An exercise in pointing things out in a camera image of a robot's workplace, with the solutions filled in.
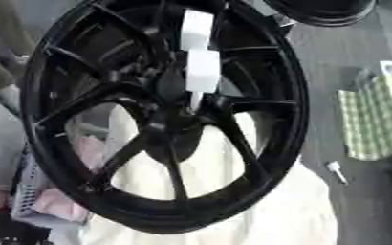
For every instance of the pink cloth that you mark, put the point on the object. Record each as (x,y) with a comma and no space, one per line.
(60,201)

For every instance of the pale pierced basket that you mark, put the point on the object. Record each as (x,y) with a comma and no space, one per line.
(29,194)

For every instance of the green white checked cloth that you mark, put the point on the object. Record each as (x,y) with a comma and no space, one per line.
(375,118)

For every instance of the black spoked wheel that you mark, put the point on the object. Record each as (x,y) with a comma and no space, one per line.
(93,95)

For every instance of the white pin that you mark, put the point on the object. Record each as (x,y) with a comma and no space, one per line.
(196,28)
(335,169)
(203,71)

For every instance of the black round rim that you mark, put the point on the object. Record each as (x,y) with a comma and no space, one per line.
(322,14)

